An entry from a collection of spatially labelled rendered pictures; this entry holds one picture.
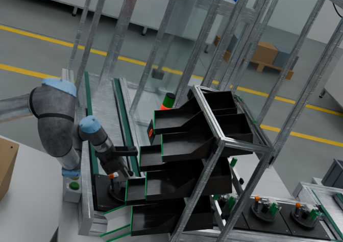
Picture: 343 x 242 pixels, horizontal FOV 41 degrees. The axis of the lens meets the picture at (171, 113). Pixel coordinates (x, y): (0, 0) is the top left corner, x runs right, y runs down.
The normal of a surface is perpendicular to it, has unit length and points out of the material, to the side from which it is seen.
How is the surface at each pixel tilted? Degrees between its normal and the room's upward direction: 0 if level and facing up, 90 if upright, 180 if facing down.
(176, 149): 25
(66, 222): 0
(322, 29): 90
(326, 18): 90
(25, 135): 0
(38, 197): 0
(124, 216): 45
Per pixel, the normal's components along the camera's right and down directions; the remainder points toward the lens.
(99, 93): 0.34, -0.83
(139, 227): -0.09, -0.87
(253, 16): 0.20, 0.52
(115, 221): -0.42, -0.79
